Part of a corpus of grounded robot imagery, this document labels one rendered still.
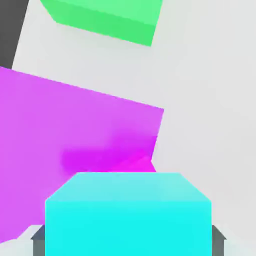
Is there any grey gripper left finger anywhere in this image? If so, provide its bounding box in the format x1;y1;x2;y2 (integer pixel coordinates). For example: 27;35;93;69
0;224;46;256

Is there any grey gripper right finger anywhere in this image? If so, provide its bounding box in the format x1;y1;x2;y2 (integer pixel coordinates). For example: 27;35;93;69
211;224;256;256

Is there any small cyan cube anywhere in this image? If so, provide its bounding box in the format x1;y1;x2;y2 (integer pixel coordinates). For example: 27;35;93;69
44;171;213;256

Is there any large magenta box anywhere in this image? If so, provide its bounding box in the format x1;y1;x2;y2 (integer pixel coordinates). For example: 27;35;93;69
0;66;165;245

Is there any large green box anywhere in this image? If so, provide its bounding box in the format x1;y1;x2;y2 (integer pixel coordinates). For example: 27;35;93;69
39;0;164;48

